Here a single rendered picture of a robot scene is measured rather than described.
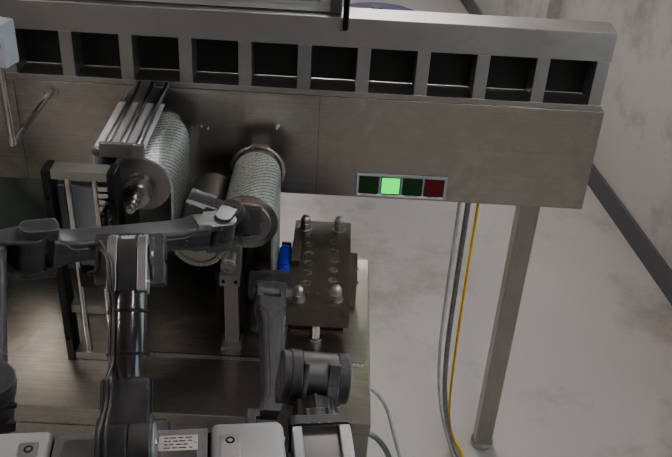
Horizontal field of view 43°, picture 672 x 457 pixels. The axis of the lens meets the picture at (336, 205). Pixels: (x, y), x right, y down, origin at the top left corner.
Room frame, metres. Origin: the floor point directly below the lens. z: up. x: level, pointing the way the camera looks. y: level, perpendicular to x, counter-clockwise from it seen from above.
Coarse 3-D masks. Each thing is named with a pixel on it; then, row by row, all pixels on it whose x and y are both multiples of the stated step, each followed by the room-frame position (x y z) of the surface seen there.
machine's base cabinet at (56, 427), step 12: (24, 420) 1.46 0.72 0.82; (36, 420) 1.46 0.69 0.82; (48, 420) 1.46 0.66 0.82; (60, 420) 1.46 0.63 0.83; (72, 420) 1.46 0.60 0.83; (84, 420) 1.46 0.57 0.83; (12, 432) 1.46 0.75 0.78; (24, 432) 1.46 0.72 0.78; (60, 432) 1.46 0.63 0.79; (72, 432) 1.46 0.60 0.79; (84, 432) 1.46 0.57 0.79; (360, 444) 1.46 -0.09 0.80; (360, 456) 1.46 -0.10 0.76
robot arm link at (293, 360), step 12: (288, 360) 0.96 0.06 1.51; (300, 360) 0.96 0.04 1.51; (348, 360) 0.98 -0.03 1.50; (288, 372) 0.94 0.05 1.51; (300, 372) 0.94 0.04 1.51; (348, 372) 0.96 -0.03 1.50; (276, 384) 0.98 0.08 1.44; (288, 384) 0.93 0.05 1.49; (300, 384) 0.93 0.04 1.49; (348, 384) 0.95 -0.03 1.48; (276, 396) 0.97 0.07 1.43; (288, 396) 0.93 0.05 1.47; (300, 396) 0.93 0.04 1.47; (348, 396) 0.94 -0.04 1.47; (288, 408) 0.96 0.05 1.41; (264, 420) 1.17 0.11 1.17; (276, 420) 1.05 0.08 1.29
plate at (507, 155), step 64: (0, 128) 2.05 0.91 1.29; (64, 128) 2.05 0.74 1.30; (192, 128) 2.05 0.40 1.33; (256, 128) 2.05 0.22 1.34; (320, 128) 2.05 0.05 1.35; (384, 128) 2.05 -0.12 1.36; (448, 128) 2.06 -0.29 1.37; (512, 128) 2.06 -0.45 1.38; (576, 128) 2.06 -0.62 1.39; (320, 192) 2.05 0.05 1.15; (448, 192) 2.06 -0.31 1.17; (512, 192) 2.06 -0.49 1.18; (576, 192) 2.06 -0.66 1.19
